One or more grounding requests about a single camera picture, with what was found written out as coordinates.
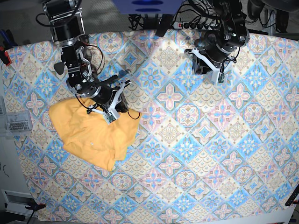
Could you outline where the yellow T-shirt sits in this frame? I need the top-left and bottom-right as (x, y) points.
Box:
(49, 98), (142, 171)

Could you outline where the clear plastic screw box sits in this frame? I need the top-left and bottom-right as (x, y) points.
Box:
(5, 111), (33, 133)

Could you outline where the white power strip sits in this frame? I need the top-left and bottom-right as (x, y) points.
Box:
(172, 21), (220, 30)

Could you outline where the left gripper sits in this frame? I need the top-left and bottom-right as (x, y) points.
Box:
(185, 42), (236, 75)

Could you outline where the red black clamp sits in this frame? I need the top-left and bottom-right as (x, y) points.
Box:
(0, 46), (12, 66)

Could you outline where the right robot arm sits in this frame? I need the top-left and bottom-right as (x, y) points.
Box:
(39, 0), (131, 124)

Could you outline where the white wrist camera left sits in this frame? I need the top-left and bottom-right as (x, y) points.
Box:
(211, 71), (228, 85)

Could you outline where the black clamp right edge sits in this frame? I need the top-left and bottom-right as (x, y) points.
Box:
(285, 192), (299, 207)

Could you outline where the patterned blue tablecloth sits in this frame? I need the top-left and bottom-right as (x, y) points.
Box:
(0, 30), (299, 224)

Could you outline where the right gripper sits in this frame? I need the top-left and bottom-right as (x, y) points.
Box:
(86, 80), (131, 117)

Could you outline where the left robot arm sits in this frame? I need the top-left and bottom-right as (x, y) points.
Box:
(185, 0), (250, 85)

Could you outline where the black rubber finger pad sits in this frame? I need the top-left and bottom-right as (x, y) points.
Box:
(53, 62), (65, 75)

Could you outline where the orange black bar clamp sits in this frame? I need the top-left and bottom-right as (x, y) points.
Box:
(25, 203), (46, 212)

